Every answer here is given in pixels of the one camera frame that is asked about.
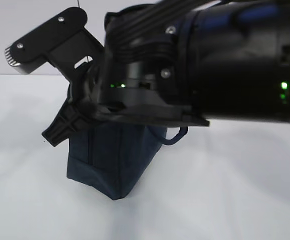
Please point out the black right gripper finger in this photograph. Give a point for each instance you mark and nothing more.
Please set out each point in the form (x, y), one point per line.
(67, 122)

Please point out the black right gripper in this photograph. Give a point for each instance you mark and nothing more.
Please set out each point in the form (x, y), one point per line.
(147, 88)

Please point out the dark navy lunch bag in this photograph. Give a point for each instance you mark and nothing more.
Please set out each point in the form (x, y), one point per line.
(112, 156)

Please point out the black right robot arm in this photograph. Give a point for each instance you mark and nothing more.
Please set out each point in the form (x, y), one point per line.
(230, 61)

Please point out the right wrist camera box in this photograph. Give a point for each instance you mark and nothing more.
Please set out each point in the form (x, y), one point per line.
(62, 41)

